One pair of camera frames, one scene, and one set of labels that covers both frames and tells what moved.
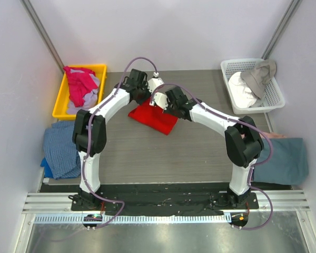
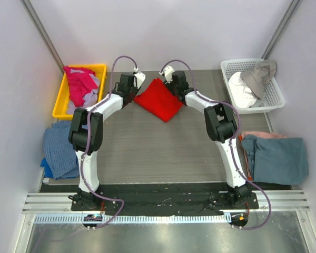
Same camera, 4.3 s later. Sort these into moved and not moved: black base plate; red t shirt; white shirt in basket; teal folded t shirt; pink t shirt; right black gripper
Moved: right black gripper; red t shirt
Not moved: black base plate; white shirt in basket; teal folded t shirt; pink t shirt
